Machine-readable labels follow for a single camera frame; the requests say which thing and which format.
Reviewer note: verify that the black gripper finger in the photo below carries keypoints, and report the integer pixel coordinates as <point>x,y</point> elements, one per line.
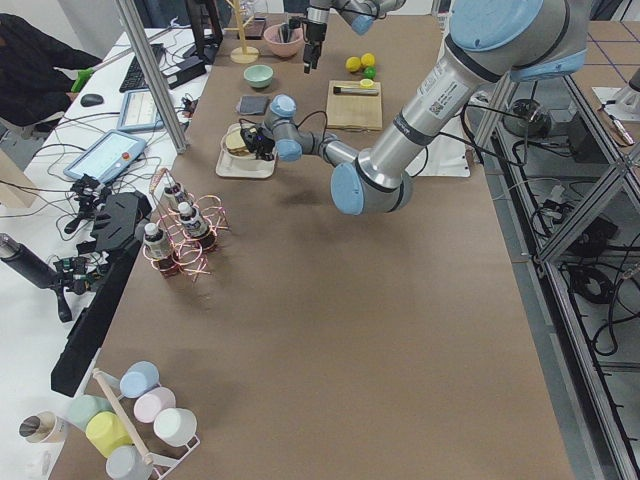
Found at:
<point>316,54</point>
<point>309,58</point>

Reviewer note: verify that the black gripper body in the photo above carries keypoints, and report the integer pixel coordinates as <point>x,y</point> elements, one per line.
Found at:
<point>315,31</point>
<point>263,144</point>

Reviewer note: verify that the white round plate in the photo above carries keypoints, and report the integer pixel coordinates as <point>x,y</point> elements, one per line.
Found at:
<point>249,143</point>

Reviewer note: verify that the bread slice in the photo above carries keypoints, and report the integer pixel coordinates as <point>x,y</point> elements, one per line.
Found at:
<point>235,144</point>

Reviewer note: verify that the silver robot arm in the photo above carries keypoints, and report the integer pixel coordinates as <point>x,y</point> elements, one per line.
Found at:
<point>528,40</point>
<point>359,15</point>

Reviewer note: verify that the cream rabbit tray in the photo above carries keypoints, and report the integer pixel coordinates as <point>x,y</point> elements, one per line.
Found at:
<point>229,166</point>

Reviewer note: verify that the steel ice scoop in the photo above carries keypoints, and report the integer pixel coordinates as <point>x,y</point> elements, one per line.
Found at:
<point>285,32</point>

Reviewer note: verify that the yellow lemon near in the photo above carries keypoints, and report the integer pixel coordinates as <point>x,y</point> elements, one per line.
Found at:
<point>353,64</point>

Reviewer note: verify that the yellow lemon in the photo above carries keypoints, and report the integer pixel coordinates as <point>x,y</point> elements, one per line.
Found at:
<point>368,60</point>
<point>353,64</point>

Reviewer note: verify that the pink bowl with ice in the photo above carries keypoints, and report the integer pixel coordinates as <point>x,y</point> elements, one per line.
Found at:
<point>272,37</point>

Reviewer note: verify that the grey folded cloth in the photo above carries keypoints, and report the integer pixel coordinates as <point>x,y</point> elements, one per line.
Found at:
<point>252,105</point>

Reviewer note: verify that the yellow lemon far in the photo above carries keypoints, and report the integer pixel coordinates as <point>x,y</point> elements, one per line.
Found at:
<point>368,60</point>

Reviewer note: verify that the mint green bowl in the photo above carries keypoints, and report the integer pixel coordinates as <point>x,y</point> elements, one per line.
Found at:
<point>258,76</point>

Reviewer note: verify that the green lime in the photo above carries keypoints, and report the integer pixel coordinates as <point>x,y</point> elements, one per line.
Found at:
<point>369,72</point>

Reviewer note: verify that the yellow lemon squeezer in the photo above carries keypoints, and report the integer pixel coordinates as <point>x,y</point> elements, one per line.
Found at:
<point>364,84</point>

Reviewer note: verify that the wooden mug tree stand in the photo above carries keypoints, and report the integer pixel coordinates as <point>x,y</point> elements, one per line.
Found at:
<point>243,13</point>

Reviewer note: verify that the wooden cutting board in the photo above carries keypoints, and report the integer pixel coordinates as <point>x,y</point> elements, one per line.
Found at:
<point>354,112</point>

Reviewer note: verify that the dark drink bottle one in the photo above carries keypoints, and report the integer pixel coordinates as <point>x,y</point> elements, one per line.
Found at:
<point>175,194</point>

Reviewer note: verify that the dark drink bottle two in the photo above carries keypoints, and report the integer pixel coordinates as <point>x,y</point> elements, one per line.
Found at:
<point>191,220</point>

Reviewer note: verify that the teach pendant far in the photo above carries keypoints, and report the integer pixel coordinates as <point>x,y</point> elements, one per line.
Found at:
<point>139,112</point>

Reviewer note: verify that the teach pendant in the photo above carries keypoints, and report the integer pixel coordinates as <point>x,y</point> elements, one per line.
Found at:
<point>108,157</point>
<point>139,112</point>

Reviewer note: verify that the black keyboard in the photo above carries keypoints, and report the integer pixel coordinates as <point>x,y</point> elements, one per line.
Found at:
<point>134,77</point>

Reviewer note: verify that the teach pendant near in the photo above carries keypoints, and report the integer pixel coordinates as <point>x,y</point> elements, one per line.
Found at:
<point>108,157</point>

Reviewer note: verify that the dark drink bottle three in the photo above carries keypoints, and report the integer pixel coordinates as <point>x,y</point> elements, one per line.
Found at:
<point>155,241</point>

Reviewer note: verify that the black computer mouse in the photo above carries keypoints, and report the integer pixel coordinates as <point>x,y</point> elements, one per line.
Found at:
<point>90,100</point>

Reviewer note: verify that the seated person in black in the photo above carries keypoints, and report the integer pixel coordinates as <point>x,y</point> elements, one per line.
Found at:
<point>34,85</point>

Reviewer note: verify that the black tumbler flask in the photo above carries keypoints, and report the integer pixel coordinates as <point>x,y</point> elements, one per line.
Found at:
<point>22,260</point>

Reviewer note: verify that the blue cup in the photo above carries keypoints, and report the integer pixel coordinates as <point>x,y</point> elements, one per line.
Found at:
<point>139,378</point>

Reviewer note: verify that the pink cup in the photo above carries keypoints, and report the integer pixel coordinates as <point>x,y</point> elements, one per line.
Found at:
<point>149,405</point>

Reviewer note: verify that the white cup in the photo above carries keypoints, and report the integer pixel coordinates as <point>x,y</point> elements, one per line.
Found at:
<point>175,426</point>

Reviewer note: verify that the green cup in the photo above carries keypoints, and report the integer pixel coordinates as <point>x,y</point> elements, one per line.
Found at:
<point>84,408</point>

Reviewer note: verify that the yellow cup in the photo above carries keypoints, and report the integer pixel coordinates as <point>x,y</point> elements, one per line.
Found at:
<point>106,432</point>

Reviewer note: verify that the grey cup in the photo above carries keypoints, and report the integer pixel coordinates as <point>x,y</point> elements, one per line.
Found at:
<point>125,463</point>

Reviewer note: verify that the steel black-tipped knife handle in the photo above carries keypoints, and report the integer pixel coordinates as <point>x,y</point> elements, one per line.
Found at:
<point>354,91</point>

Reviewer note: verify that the aluminium frame post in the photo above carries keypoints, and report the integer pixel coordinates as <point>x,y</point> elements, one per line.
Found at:
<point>157,83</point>

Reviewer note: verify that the copper wire bottle rack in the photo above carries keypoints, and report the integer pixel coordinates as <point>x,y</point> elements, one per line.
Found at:
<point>188,256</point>

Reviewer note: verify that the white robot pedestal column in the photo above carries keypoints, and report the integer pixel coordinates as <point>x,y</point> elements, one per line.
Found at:
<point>445,156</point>

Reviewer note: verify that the white wire cup rack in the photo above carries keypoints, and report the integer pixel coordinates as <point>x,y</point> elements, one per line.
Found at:
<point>164,459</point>

